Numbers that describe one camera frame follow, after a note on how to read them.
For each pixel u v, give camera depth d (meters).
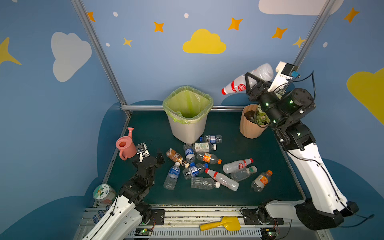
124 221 0.57
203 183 0.80
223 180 0.82
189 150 0.93
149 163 0.55
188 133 0.93
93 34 0.77
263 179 0.82
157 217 0.74
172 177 0.83
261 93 0.47
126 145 0.88
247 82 0.51
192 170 0.86
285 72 0.43
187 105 1.04
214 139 1.01
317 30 0.76
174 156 0.91
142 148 0.64
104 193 0.74
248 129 0.99
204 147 0.98
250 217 0.75
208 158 0.91
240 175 0.86
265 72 0.46
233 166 0.88
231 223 0.72
